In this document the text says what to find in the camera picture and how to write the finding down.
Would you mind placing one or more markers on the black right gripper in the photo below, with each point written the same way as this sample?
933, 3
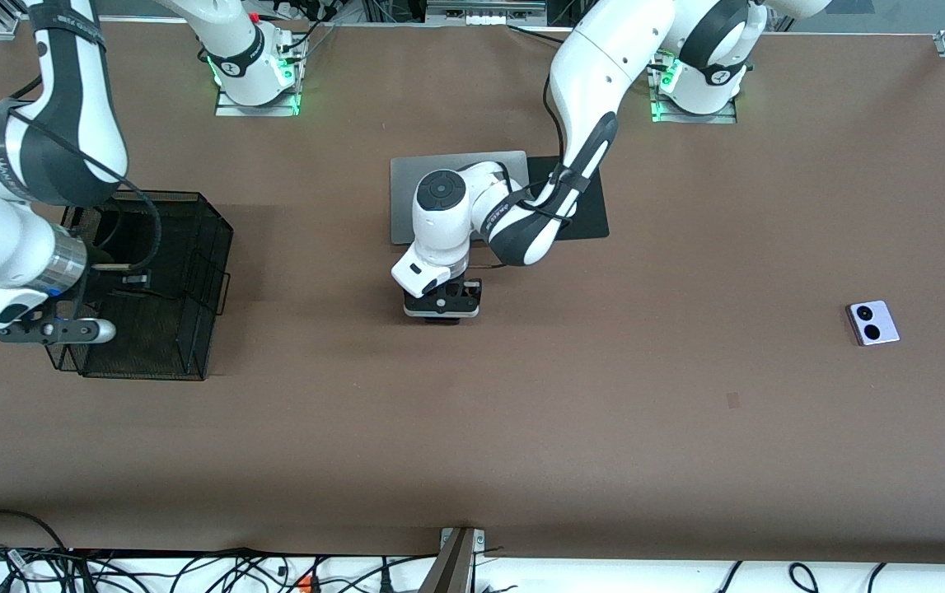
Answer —
136, 281

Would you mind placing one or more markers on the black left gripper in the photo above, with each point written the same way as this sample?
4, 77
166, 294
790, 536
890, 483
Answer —
465, 290

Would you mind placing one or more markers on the lavender flip phone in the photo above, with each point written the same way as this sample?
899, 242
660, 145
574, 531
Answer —
873, 323

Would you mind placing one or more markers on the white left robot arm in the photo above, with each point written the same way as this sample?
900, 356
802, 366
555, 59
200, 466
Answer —
604, 58

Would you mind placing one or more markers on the silver closed laptop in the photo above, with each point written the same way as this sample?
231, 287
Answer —
456, 159

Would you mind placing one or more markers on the black mouse pad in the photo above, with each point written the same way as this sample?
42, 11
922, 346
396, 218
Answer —
596, 222

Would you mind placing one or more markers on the grey power strip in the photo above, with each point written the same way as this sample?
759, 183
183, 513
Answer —
484, 16

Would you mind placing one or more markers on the grey metal table bracket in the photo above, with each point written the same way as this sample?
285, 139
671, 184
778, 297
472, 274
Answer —
456, 560

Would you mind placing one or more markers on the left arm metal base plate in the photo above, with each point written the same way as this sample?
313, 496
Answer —
719, 117

